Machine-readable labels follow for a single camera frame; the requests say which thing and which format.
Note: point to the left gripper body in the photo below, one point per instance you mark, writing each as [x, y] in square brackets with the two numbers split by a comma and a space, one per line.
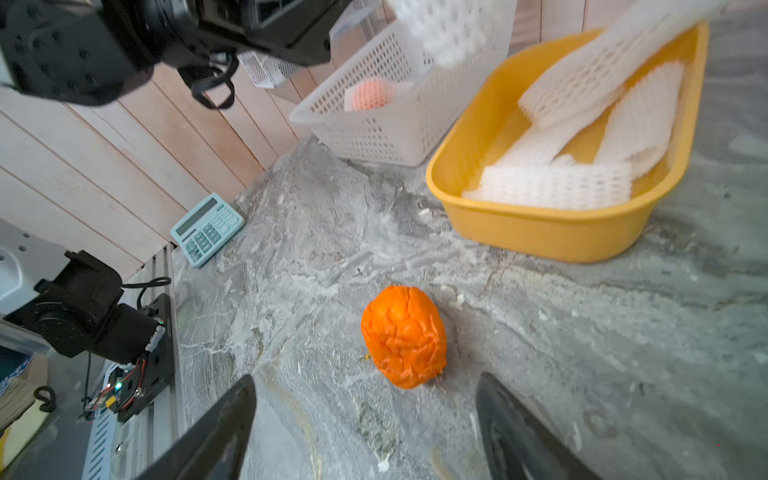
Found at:
[295, 31]

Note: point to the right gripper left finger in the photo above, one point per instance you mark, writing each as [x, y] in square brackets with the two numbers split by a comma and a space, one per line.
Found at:
[215, 446]

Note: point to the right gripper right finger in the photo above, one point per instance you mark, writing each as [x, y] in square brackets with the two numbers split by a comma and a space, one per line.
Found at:
[517, 444]

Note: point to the netted orange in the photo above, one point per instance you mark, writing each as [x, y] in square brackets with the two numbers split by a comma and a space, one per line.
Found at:
[373, 93]
[405, 336]

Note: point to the removed white foam net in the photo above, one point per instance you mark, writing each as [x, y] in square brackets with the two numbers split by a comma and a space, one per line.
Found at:
[581, 85]

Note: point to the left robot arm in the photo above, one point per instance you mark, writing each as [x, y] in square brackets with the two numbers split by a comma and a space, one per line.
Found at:
[93, 53]

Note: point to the white plastic basket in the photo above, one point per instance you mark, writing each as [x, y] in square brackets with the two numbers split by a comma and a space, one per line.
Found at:
[404, 131]

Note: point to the teal calculator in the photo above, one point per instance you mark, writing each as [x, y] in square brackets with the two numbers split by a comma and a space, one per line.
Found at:
[206, 229]

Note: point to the aluminium front rail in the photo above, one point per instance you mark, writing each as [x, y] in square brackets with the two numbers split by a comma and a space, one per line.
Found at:
[122, 445]

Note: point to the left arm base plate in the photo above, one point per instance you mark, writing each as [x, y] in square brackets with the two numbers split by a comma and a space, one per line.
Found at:
[140, 343]

